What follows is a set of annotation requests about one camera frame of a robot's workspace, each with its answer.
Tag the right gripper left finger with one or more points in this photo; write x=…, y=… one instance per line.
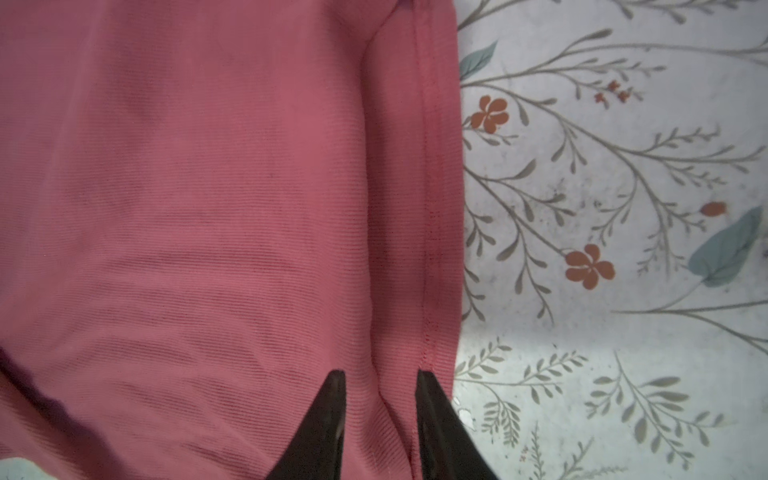
x=315, y=451

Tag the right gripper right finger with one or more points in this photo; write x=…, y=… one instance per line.
x=446, y=450

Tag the pink red tank top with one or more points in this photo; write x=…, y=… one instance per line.
x=207, y=206

